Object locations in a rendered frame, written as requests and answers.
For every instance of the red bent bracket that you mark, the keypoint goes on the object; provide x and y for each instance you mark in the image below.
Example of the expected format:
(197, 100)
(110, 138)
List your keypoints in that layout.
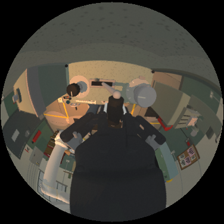
(164, 125)

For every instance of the grey-green round dial plate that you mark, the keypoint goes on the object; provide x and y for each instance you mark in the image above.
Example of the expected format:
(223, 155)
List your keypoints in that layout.
(130, 89)

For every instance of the olive cabinet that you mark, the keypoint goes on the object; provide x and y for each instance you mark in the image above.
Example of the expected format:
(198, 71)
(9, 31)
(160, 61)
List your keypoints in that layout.
(168, 103)

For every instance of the tan mill body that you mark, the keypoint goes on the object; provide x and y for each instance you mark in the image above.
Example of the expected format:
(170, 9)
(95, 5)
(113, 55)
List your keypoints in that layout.
(111, 71)

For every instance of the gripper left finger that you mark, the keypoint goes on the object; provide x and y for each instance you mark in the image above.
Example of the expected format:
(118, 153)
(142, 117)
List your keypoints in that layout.
(79, 124)

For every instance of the pale steel ruler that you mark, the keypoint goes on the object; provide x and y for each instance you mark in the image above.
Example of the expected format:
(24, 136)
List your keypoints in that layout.
(83, 102)

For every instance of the dark brown cylinder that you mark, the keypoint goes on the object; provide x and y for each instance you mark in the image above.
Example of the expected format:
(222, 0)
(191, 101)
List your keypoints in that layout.
(116, 109)

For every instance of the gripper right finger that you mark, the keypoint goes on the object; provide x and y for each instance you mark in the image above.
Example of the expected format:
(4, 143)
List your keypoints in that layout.
(143, 127)

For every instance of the dark grey cabinet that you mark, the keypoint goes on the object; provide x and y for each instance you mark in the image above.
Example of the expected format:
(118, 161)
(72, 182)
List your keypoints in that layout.
(17, 131)

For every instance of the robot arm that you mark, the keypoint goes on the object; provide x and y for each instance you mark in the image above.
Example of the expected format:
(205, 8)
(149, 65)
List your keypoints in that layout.
(52, 160)

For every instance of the window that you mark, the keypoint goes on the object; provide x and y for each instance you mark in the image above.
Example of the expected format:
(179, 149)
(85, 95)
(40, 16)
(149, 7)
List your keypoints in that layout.
(59, 185)

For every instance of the tan and grey cabinet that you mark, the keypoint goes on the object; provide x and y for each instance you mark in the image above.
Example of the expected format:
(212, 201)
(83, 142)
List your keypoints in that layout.
(23, 89)

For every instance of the small red wall box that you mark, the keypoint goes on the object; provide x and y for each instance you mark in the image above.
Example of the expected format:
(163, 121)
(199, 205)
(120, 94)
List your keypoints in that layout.
(188, 142)

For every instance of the brown shelf unit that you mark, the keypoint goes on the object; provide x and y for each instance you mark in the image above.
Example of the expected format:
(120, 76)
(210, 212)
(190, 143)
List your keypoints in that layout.
(50, 145)

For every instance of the cork notice board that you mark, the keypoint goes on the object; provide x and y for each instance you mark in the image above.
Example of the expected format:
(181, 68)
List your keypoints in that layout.
(188, 157)

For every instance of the grey lever with ball knob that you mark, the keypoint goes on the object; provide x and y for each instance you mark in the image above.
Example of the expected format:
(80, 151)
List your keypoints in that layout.
(116, 94)

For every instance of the tan drawer unit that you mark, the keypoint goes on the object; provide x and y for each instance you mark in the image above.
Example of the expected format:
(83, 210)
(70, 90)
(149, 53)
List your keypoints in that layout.
(188, 119)

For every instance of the red fire extinguisher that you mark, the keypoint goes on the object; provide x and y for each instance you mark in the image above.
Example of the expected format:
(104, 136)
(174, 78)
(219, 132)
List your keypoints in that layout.
(37, 136)

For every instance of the teal machine cabinet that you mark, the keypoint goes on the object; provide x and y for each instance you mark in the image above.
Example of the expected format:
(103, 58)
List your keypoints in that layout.
(167, 164)

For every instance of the pale round dial plate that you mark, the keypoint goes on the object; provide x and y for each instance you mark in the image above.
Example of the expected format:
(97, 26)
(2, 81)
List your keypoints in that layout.
(82, 81)

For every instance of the dark brown dial knob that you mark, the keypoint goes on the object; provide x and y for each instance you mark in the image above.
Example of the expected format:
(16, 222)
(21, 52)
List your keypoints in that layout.
(73, 90)

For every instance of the grey wall box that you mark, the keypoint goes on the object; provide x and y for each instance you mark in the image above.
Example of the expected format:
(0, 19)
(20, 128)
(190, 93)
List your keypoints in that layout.
(36, 155)

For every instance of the grey dial knob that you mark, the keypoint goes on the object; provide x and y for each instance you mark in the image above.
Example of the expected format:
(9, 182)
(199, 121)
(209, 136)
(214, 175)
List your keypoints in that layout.
(144, 95)

